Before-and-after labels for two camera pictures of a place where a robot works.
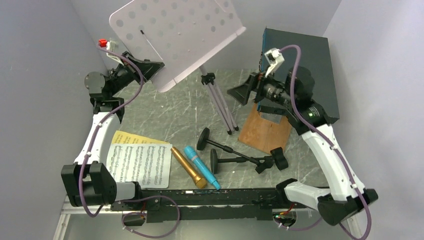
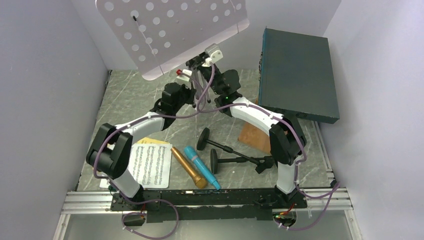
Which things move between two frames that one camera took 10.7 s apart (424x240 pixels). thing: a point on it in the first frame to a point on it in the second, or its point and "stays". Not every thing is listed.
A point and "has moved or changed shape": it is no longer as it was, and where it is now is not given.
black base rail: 202,204 stays
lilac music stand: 184,35 has moved or changed shape
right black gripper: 242,92 to 197,61
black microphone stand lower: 262,163 stays
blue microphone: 191,151 stays
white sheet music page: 150,165 stays
